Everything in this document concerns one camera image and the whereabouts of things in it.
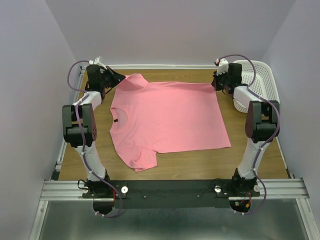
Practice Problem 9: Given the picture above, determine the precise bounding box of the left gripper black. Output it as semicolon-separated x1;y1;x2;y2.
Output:
99;66;125;89

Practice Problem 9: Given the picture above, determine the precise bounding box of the white perforated plastic basket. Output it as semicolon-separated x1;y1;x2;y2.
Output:
233;60;280;113

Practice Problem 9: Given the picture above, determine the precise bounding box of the pink t shirt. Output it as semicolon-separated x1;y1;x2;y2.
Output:
109;73;231;172

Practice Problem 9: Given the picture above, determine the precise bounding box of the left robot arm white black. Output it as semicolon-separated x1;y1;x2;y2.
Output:
62;61;125;198

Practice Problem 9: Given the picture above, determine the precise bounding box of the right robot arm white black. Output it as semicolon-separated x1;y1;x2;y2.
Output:
212;58;280;198

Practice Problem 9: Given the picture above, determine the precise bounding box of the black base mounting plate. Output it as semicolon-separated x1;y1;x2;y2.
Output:
81;178;261;215

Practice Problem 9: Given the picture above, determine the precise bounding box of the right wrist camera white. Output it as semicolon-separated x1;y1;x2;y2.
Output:
214;58;229;76

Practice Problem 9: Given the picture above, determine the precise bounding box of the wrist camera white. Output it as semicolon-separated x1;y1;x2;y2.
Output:
214;58;229;76
88;56;107;69

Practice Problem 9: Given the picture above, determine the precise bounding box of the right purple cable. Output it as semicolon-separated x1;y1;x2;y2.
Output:
217;54;281;216

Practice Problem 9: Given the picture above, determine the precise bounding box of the purple cable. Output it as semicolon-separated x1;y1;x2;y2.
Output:
217;54;281;216
66;59;123;218

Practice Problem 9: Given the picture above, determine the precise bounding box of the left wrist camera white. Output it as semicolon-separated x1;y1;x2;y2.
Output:
88;56;107;69

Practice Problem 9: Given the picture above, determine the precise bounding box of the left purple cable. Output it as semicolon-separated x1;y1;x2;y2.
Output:
66;59;123;218

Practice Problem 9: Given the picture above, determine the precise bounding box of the aluminium front rail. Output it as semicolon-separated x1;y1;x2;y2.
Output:
40;178;310;201

